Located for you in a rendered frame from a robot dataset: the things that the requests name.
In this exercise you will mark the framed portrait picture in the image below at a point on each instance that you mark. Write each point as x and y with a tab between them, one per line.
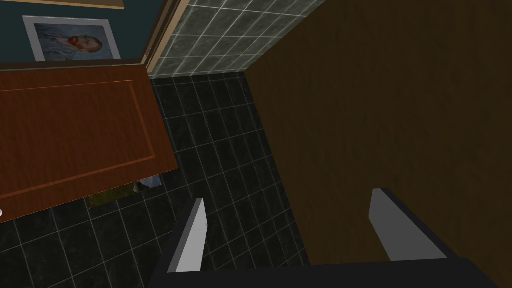
71	40

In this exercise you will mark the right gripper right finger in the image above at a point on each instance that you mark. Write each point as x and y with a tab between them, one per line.
404	232

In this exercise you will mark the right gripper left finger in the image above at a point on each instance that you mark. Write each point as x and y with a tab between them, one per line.
191	240

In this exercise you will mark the green and blue picture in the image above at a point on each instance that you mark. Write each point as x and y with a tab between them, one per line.
120	193

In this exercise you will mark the reddish brown wooden door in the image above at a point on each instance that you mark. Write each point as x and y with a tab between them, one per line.
76	136

